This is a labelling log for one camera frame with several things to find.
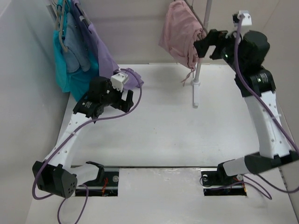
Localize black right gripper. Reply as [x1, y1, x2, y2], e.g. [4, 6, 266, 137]
[193, 27, 246, 73]

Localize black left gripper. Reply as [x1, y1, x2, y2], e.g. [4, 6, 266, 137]
[101, 79, 133, 112]

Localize pink trousers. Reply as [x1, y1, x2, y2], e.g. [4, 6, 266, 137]
[158, 0, 206, 84]

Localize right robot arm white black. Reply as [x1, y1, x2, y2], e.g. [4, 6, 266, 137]
[194, 29, 299, 185]

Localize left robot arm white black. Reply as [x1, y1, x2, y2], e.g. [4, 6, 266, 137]
[32, 72, 134, 199]

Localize grey hanger with clothes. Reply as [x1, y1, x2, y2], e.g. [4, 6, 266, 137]
[50, 0, 71, 53]

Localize lilac hanging garment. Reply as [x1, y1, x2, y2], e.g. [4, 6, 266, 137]
[71, 0, 144, 90]

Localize teal hanging garment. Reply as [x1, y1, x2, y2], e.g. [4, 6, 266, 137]
[53, 2, 99, 101]

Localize white rack pole with base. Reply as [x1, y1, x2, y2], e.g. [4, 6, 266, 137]
[191, 0, 212, 109]

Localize blue grey hanging garment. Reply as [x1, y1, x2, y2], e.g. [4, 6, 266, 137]
[63, 12, 91, 73]

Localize white left rack pole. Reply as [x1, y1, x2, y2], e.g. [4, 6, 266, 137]
[45, 0, 59, 30]

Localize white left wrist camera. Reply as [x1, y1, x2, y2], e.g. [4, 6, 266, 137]
[110, 72, 129, 92]

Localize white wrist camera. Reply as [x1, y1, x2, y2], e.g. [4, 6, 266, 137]
[110, 72, 129, 92]
[232, 10, 252, 35]

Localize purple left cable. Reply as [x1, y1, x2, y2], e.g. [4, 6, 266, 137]
[32, 68, 143, 224]

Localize purple cable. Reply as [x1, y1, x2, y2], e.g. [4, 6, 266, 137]
[32, 68, 143, 224]
[235, 15, 299, 200]

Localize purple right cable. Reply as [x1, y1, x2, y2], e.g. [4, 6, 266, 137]
[235, 15, 299, 200]

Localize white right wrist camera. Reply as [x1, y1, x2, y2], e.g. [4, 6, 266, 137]
[232, 10, 252, 35]

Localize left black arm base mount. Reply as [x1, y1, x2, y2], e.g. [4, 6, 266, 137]
[85, 169, 119, 197]

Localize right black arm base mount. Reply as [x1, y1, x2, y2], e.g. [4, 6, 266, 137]
[199, 169, 247, 196]

